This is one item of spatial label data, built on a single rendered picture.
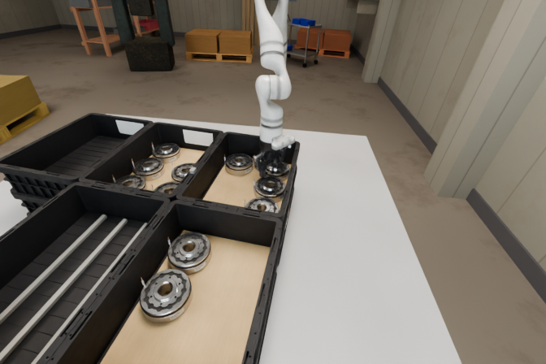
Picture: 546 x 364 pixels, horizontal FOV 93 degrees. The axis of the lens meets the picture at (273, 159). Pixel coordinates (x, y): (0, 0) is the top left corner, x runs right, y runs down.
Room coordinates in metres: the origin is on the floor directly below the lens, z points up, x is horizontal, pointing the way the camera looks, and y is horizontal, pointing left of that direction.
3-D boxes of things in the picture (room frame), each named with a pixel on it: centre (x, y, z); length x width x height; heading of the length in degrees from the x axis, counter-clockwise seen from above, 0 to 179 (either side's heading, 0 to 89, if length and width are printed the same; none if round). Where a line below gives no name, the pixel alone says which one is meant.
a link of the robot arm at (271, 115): (0.75, 0.02, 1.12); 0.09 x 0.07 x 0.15; 100
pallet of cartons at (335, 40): (7.29, -1.13, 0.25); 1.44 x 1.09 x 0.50; 86
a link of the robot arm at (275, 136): (0.74, 0.00, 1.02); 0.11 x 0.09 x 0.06; 43
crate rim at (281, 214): (0.68, 0.08, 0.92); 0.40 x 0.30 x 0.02; 170
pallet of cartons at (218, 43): (6.17, 1.29, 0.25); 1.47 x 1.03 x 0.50; 87
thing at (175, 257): (0.41, 0.20, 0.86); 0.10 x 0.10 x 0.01
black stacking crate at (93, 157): (0.78, 0.67, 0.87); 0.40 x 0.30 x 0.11; 170
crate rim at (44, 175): (0.78, 0.67, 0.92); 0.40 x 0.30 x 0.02; 170
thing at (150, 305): (0.30, 0.21, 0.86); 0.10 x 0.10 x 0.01
